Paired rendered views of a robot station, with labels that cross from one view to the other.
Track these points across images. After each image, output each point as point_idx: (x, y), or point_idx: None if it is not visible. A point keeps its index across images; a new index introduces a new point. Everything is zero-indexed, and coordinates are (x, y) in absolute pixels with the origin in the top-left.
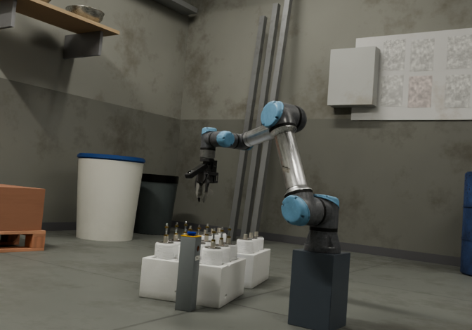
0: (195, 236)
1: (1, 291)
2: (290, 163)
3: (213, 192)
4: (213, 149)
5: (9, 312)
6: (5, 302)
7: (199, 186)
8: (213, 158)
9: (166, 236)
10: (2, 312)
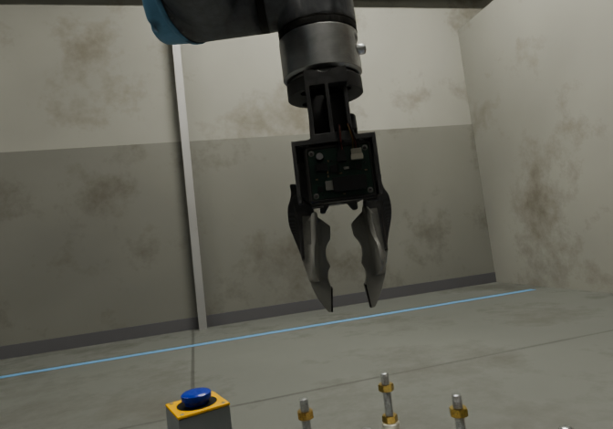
0: (174, 405)
1: (500, 425)
2: None
3: (311, 261)
4: (279, 37)
5: (355, 427)
6: (411, 426)
7: (351, 226)
8: (286, 77)
9: (383, 421)
10: (354, 423)
